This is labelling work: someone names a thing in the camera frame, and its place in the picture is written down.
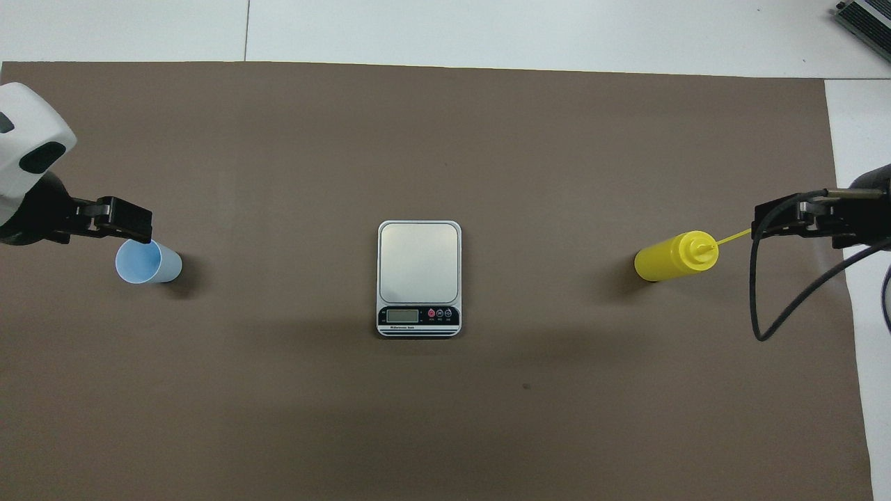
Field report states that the yellow squeeze bottle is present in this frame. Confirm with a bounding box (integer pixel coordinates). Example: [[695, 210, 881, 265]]
[[633, 228, 754, 283]]

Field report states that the grey ribbed metal device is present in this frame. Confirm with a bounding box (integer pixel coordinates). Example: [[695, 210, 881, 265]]
[[835, 0, 891, 47]]

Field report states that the light blue plastic cup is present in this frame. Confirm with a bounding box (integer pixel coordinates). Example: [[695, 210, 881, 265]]
[[115, 238, 183, 285]]

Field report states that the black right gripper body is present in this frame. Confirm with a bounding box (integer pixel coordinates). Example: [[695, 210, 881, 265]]
[[830, 164, 891, 250]]

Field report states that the silver digital kitchen scale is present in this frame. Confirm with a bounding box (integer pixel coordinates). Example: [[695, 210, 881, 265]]
[[377, 220, 463, 339]]

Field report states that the brown table mat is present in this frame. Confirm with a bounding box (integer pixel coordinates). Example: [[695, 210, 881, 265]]
[[0, 61, 874, 501]]

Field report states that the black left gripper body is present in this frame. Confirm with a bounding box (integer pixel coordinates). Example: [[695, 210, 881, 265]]
[[0, 172, 99, 246]]

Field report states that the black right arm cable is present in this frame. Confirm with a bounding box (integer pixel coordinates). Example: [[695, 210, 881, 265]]
[[748, 189, 891, 342]]

